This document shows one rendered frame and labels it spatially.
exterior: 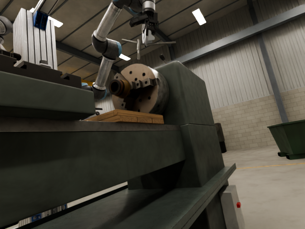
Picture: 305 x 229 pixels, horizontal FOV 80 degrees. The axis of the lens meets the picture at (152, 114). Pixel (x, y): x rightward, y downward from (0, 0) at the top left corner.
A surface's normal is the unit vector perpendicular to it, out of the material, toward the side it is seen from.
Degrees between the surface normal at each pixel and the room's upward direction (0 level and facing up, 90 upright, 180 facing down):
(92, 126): 90
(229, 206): 90
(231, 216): 90
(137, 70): 90
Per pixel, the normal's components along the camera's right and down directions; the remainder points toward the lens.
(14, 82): 0.84, -0.23
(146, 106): -0.53, -0.07
